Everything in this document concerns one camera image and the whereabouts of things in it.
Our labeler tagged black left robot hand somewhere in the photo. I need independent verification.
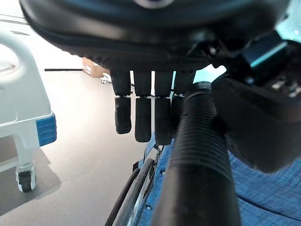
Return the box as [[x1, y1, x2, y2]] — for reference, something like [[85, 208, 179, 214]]
[[18, 0, 301, 174]]

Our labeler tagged blue wheelchair with black handles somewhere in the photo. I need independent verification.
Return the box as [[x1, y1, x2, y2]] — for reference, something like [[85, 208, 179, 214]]
[[104, 65, 301, 226]]

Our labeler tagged white hospital bed, blue bumper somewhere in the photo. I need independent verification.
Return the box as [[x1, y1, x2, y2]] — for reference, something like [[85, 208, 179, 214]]
[[0, 14, 58, 193]]

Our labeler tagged white bed caster wheel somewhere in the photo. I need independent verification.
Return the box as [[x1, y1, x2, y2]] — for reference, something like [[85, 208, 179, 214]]
[[15, 164, 37, 193]]

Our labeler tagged brown cardboard box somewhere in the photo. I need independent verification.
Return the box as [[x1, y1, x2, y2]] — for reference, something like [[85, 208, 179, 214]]
[[82, 56, 111, 78]]

